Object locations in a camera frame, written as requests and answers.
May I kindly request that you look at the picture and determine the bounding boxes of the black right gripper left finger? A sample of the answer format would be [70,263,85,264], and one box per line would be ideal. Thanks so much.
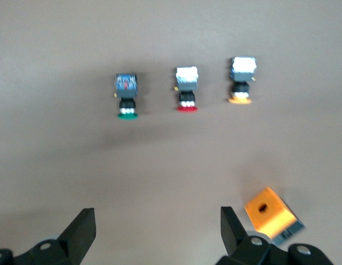
[0,208,97,265]

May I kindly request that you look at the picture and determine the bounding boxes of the yellow mushroom push button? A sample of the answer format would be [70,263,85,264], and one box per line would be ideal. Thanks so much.
[227,56,257,105]

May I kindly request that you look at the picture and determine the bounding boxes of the orange and black button box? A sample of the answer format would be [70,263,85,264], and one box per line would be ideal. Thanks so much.
[244,186,306,246]

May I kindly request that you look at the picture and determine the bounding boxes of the red mushroom push button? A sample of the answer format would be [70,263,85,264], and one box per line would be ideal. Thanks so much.
[170,65,201,113]

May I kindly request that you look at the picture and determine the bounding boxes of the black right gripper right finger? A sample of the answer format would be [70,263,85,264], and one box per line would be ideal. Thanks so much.
[220,205,336,265]

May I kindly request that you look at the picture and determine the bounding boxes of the brown table cover sheet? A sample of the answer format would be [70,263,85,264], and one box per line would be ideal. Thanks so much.
[0,0,342,265]

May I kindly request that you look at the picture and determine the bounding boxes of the green mushroom push button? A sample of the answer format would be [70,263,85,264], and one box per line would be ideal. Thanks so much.
[114,73,140,121]

